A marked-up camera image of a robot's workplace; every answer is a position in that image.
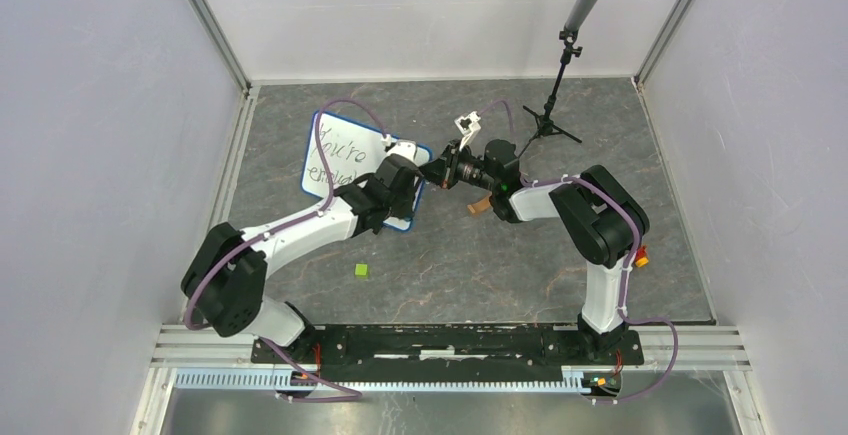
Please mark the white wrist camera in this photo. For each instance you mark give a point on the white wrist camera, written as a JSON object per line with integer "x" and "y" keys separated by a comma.
{"x": 469, "y": 127}
{"x": 406, "y": 149}

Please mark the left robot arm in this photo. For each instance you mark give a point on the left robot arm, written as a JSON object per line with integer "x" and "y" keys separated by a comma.
{"x": 225, "y": 281}

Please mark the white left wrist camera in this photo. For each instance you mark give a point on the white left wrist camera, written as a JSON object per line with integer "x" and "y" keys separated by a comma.
{"x": 406, "y": 149}

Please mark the black microphone tripod stand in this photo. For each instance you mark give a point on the black microphone tripod stand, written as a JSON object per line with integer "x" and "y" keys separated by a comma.
{"x": 545, "y": 126}

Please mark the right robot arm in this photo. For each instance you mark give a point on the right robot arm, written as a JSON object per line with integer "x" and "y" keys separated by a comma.
{"x": 604, "y": 222}

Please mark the green cube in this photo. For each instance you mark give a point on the green cube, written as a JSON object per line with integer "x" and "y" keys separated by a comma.
{"x": 361, "y": 271}

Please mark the blue framed whiteboard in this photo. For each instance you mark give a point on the blue framed whiteboard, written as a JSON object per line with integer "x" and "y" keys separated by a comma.
{"x": 343, "y": 149}

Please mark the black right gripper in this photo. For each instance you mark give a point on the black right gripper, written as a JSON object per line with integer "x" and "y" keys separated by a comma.
{"x": 437, "y": 170}

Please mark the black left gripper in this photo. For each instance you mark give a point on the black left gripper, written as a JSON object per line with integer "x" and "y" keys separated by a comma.
{"x": 405, "y": 209}

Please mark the orange wooden block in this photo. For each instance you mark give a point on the orange wooden block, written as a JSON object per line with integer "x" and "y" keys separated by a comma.
{"x": 480, "y": 206}

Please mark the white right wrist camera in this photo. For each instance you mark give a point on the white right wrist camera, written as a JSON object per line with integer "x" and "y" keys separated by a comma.
{"x": 469, "y": 127}

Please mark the orange red toy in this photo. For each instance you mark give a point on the orange red toy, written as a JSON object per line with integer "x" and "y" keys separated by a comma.
{"x": 641, "y": 257}

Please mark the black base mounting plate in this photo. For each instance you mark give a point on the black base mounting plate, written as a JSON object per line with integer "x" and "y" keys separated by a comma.
{"x": 489, "y": 352}

